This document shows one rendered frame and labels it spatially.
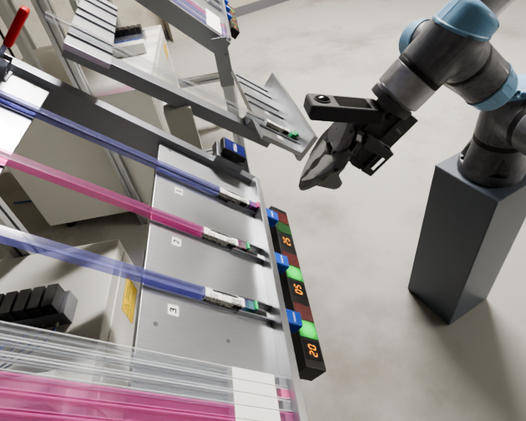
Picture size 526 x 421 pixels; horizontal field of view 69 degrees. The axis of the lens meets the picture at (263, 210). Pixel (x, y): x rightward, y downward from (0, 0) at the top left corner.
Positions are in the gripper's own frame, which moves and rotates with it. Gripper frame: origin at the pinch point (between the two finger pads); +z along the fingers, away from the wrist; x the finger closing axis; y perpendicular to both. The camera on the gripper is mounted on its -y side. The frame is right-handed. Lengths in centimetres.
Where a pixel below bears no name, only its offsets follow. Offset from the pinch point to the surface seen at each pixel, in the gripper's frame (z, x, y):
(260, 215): 8.1, -2.7, -3.5
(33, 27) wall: 136, 288, -88
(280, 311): 7.7, -22.7, -3.3
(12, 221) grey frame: 46, 12, -39
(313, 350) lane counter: 10.9, -25.2, 4.7
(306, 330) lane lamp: 10.8, -22.0, 4.3
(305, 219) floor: 49, 66, 60
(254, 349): 9.9, -27.9, -7.0
